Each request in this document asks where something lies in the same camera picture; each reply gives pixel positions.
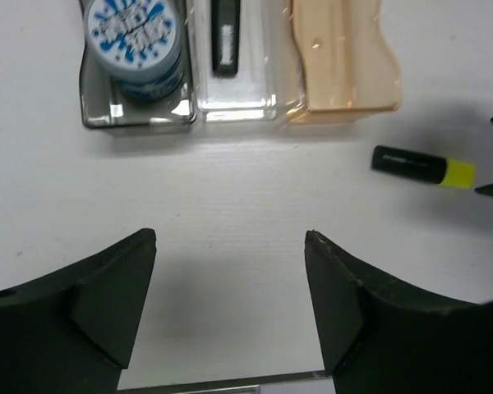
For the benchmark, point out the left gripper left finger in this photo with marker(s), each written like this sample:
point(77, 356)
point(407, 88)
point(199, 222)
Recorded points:
point(74, 330)

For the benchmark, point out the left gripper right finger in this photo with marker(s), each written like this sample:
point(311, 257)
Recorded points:
point(380, 334)

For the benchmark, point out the green black highlighter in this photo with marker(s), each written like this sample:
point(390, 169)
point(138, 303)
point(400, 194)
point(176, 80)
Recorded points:
point(225, 33)

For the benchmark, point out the yellow black highlighter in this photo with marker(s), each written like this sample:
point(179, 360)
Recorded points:
point(423, 167)

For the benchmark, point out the orange transparent container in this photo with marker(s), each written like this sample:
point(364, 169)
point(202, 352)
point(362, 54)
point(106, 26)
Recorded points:
point(348, 70)

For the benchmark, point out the grey transparent container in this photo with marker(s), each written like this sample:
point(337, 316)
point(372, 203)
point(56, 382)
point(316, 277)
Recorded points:
point(104, 104)

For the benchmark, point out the clear transparent container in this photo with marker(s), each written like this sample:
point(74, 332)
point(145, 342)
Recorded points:
point(268, 80)

